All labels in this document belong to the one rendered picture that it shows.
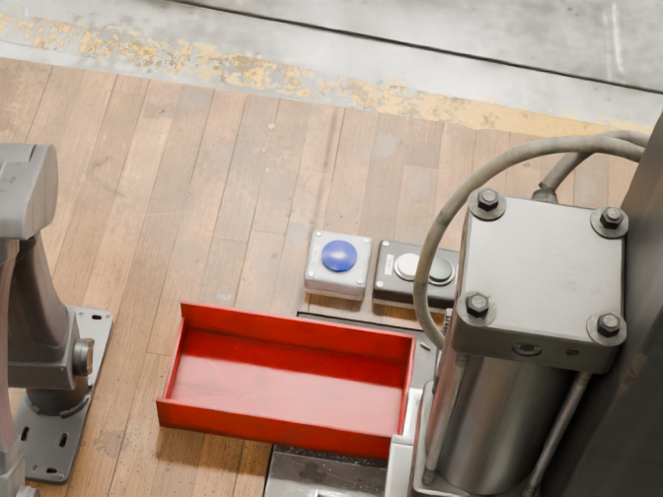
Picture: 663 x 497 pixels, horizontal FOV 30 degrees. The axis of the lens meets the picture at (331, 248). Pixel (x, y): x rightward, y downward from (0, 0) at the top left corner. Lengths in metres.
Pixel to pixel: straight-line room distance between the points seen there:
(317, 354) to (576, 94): 1.59
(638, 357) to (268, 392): 0.72
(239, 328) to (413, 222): 0.25
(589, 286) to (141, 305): 0.77
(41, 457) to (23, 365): 0.15
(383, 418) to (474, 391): 0.55
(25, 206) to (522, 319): 0.40
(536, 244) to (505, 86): 2.11
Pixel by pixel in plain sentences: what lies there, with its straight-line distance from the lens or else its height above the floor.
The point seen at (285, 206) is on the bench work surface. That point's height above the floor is 0.90.
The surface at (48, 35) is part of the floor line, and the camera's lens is 2.87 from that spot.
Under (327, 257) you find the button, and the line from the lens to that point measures 1.36.
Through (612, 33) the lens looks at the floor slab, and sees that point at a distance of 2.96.
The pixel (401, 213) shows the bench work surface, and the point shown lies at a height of 0.90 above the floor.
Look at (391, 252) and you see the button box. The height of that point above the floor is 0.93.
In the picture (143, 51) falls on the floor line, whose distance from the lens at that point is 2.81.
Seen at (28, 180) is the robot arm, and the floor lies 1.33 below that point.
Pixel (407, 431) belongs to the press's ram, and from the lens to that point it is 1.04.
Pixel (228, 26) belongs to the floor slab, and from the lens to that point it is 2.86.
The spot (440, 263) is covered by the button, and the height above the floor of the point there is 0.94.
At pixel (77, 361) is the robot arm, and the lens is 1.20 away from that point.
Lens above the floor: 2.08
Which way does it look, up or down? 57 degrees down
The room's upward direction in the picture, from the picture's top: 5 degrees clockwise
